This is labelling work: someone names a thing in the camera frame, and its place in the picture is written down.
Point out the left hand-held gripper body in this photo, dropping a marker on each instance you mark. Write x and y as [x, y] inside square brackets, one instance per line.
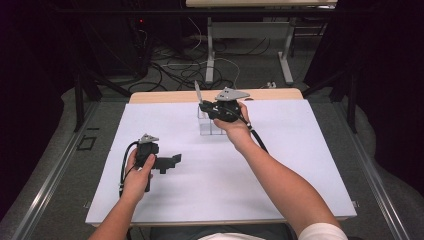
[145, 153]

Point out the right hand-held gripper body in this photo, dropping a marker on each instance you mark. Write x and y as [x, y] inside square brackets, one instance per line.
[226, 108]

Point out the clear plastic pen holder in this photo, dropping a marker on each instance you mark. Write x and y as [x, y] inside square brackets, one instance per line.
[208, 126]

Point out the person's right hand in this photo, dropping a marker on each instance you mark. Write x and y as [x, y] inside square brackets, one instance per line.
[238, 131]

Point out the person's left hand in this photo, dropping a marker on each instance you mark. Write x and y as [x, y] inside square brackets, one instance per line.
[136, 183]

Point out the wooden table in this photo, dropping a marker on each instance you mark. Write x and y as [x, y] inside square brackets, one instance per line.
[166, 96]

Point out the white table cover sheet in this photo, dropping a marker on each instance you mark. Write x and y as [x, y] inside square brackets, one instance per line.
[206, 193]

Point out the white power plug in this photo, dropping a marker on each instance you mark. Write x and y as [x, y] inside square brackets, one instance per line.
[271, 85]

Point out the desk with white legs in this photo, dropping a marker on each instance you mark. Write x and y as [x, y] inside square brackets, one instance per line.
[250, 30]

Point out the black metal stand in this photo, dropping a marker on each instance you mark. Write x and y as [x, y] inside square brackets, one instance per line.
[351, 100]
[80, 100]

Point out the dark computer tower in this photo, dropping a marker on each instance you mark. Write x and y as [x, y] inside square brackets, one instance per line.
[133, 46]

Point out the person's white shirt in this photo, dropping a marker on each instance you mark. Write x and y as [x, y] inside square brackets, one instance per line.
[323, 231]

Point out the metal floor rail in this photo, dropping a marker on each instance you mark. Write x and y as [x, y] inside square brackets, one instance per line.
[376, 186]
[50, 186]

